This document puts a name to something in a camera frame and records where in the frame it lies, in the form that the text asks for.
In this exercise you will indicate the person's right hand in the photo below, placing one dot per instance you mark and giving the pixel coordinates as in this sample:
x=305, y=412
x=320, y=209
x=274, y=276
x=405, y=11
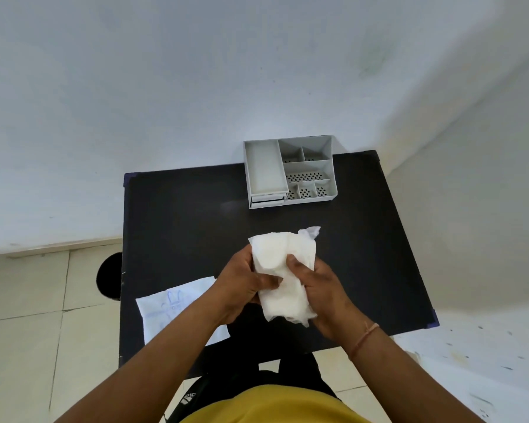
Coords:
x=330, y=299

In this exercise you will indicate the person's left hand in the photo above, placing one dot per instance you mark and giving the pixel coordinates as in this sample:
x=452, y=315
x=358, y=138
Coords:
x=238, y=286

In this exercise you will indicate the person's right thumb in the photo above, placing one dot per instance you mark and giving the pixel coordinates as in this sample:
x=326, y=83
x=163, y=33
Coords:
x=297, y=268

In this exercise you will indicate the person's left thumb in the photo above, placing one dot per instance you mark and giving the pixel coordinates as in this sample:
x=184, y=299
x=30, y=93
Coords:
x=269, y=283

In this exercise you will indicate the white tissue pack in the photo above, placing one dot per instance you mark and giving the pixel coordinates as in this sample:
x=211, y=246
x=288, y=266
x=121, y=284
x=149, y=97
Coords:
x=282, y=277

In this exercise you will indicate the person's right forearm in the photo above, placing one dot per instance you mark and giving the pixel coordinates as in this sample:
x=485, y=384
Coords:
x=405, y=374

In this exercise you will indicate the person's left forearm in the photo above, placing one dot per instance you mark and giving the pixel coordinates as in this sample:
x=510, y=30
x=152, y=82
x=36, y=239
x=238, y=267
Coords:
x=158, y=365

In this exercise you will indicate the black table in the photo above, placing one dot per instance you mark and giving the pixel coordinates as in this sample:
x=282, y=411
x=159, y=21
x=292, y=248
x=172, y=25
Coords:
x=255, y=242

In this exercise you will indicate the white compartment organizer tray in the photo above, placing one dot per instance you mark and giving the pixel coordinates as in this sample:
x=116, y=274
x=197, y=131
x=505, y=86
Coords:
x=291, y=171

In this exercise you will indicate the orange thread wristband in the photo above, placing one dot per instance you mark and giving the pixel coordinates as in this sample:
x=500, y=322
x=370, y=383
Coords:
x=364, y=340

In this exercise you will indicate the black trousers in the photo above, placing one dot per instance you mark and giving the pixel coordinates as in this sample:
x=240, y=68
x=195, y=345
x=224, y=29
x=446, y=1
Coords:
x=255, y=383

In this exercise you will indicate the white printed plastic bag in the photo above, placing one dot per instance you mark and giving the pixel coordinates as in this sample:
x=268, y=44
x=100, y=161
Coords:
x=172, y=310

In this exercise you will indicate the yellow shirt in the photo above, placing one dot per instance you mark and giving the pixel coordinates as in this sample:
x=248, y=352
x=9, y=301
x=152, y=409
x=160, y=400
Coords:
x=273, y=405

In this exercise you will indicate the black round stool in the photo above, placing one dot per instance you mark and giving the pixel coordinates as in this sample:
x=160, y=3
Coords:
x=109, y=276

